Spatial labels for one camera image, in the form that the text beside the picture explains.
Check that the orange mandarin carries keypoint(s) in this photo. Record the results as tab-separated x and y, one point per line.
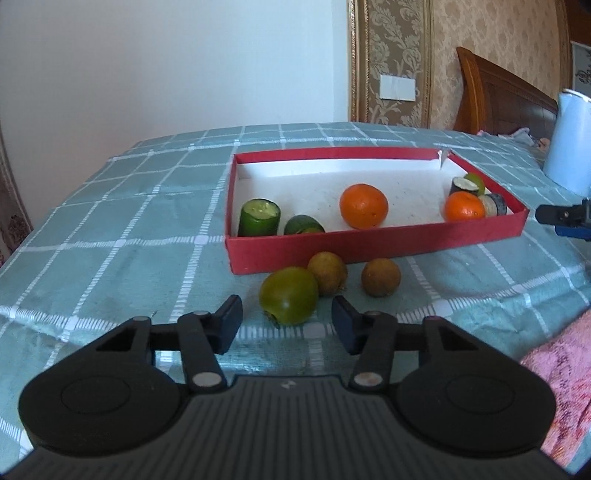
463	206
363	206

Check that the white electric kettle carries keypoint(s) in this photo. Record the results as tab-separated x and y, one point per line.
568	159

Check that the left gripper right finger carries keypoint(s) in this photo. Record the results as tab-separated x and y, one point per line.
448	388

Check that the small green lime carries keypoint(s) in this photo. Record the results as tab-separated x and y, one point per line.
478	181

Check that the pink towel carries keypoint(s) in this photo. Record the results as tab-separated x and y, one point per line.
564	363

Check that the brown small round fruit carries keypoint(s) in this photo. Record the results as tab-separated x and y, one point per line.
381	277

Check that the wooden headboard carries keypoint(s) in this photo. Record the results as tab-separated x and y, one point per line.
497	101

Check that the floral beige curtain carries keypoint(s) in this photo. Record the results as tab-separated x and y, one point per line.
15	224

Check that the teal checked bedsheet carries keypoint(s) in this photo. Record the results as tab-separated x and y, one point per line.
144	236

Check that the yellow-brown small fruit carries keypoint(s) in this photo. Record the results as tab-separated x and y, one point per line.
329	271

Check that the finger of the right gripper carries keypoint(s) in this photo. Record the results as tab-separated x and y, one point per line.
575	216
580	232

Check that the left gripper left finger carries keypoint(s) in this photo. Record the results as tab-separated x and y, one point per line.
130	385

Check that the gold wall frame moulding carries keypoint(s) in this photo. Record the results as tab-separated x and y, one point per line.
390	39

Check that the green cucumber piece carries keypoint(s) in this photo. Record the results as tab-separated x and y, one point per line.
259	217
301	224

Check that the white wall switch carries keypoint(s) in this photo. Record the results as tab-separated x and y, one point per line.
397	88

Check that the green round fruit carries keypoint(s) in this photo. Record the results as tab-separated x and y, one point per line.
289	296

